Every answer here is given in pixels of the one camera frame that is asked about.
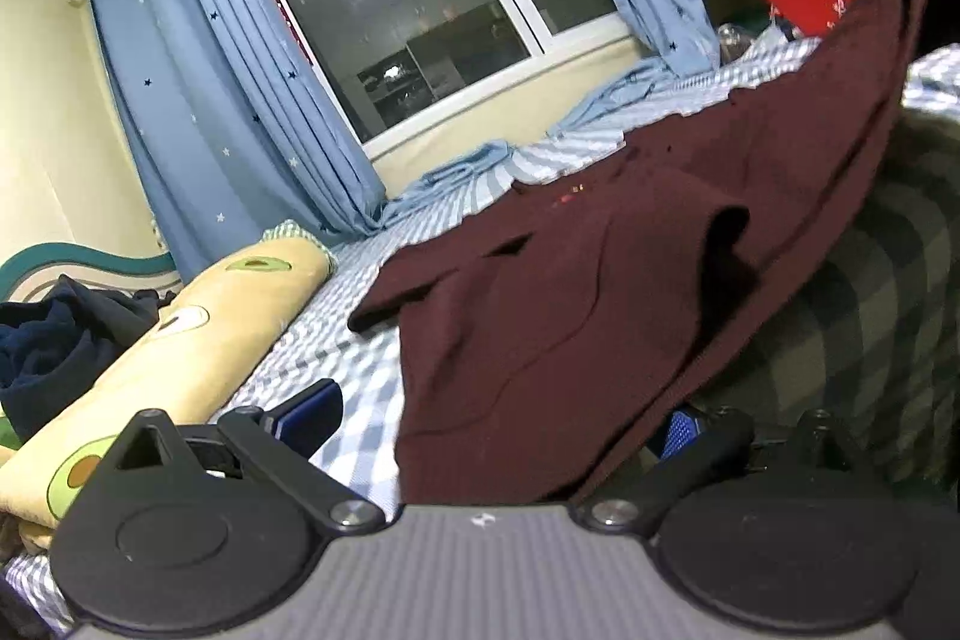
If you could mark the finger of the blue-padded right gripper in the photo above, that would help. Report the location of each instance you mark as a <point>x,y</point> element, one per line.
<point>716,435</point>

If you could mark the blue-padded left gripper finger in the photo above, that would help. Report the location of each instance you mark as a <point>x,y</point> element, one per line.
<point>298,426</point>

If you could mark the maroon vintage print sweatshirt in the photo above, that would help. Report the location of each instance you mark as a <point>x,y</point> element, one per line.
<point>545,338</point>

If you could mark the dark navy clothes pile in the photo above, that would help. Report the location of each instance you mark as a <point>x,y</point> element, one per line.
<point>53,350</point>

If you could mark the yellow avocado print quilt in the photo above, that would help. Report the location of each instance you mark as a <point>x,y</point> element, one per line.
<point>204,346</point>

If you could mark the left blue star curtain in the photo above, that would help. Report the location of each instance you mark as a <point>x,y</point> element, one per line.
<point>233,134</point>

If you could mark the teal trimmed headboard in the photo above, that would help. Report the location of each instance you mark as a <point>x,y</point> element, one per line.
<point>29,275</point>

